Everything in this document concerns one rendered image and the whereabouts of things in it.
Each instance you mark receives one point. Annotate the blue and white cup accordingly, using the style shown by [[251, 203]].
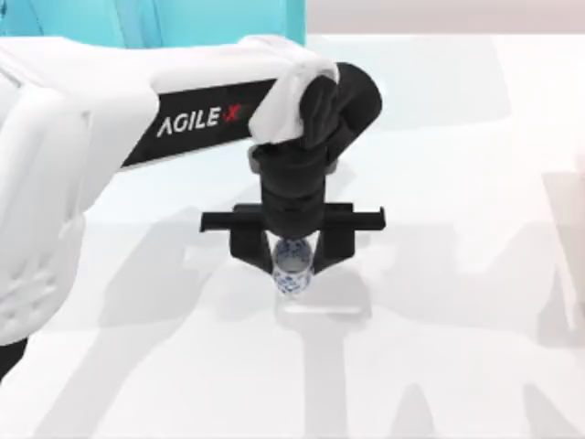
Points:
[[292, 274]]

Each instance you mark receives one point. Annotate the light blue rack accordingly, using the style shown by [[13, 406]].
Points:
[[205, 18]]

